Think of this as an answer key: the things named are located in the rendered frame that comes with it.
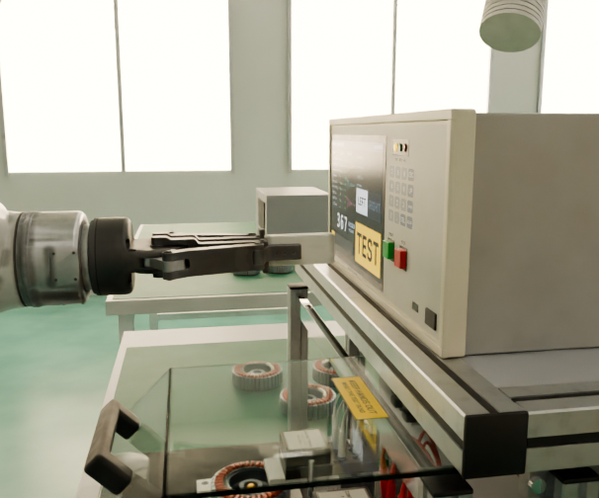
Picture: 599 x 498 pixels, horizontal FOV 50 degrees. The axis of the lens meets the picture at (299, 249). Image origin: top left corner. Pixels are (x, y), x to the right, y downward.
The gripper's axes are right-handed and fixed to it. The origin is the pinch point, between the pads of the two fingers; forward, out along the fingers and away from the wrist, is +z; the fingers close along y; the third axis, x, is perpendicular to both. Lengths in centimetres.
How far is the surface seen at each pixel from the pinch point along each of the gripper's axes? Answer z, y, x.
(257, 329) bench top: 7, -113, -44
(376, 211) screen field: 9.5, -5.2, 2.9
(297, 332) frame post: 6.2, -38.5, -21.4
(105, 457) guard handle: -17.8, 16.5, -12.3
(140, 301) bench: -28, -153, -45
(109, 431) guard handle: -18.0, 12.4, -12.2
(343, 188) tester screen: 9.5, -20.4, 4.2
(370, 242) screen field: 9.5, -7.3, -0.9
